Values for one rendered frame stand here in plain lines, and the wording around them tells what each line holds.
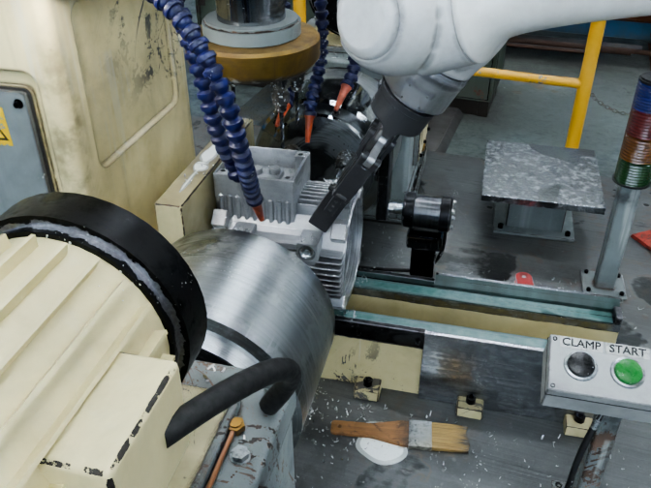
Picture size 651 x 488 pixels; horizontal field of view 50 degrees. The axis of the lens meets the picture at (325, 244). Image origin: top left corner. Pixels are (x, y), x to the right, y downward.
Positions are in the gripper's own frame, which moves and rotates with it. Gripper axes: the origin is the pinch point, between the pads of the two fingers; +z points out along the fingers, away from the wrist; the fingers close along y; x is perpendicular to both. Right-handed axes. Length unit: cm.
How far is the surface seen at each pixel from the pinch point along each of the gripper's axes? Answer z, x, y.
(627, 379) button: -15.1, 35.4, 20.3
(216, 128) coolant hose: -8.2, -17.5, 11.5
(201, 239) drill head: 1.8, -12.0, 18.2
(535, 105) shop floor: 72, 98, -334
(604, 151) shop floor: 55, 128, -277
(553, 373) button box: -10.6, 29.3, 20.3
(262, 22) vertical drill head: -16.4, -20.5, -2.3
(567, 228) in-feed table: 7, 50, -55
